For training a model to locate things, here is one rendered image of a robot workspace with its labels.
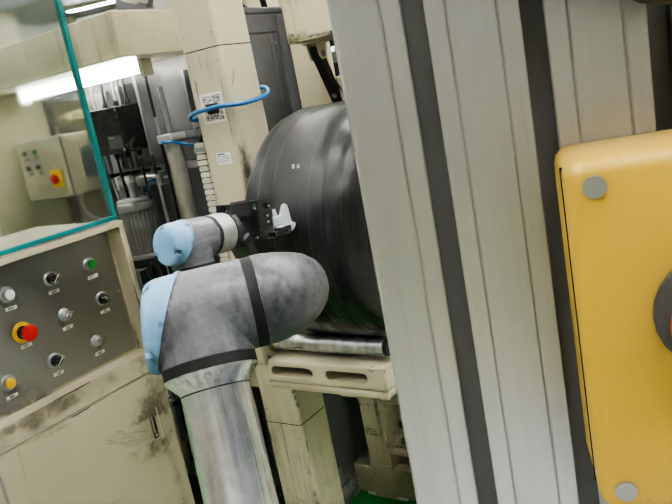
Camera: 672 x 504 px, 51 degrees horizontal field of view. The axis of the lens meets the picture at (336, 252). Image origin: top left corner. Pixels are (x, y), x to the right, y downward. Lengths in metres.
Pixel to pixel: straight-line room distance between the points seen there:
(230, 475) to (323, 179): 0.80
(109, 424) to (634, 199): 1.82
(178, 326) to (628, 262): 0.66
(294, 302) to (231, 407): 0.14
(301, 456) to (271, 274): 1.27
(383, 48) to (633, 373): 0.16
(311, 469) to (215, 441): 1.26
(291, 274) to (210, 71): 1.06
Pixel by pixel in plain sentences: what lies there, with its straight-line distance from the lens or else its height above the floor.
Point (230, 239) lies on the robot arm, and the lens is 1.32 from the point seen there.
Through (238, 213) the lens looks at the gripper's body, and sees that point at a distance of 1.37.
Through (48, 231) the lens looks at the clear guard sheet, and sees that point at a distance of 1.90.
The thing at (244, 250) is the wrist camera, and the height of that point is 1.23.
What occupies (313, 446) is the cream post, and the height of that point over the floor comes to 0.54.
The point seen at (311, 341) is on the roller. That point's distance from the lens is 1.77.
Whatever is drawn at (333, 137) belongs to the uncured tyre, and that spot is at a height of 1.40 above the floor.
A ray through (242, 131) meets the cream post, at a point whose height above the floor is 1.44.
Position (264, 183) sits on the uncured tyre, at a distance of 1.59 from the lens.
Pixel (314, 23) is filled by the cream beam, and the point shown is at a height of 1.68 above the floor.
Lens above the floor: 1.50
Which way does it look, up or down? 13 degrees down
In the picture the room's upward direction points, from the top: 11 degrees counter-clockwise
